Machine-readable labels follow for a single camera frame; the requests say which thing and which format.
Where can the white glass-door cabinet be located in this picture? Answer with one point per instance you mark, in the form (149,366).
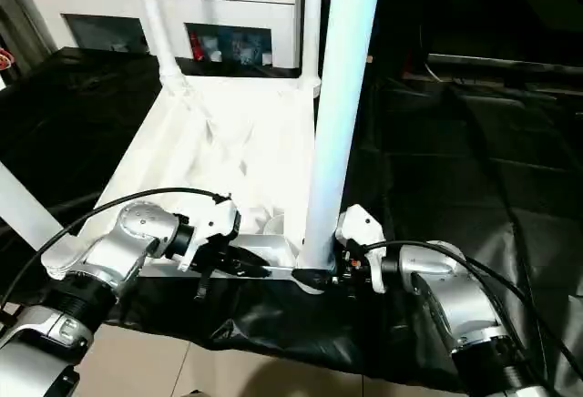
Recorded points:
(100,1)

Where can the small tan tag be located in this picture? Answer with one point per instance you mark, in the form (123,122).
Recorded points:
(369,58)

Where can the white plastic table top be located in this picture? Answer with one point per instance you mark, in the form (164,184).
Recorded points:
(219,142)

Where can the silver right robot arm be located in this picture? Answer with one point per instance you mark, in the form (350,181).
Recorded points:
(465,297)

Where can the white plastic table leg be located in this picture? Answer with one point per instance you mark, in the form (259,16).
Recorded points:
(25,206)
(312,15)
(159,24)
(342,87)

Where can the black plastic table mat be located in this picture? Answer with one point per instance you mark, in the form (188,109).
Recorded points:
(474,160)

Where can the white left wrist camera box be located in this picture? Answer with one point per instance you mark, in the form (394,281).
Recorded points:
(211,224)

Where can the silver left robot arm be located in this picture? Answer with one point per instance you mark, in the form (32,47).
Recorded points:
(118,251)

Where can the black flat bar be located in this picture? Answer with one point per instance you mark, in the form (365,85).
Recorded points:
(510,60)

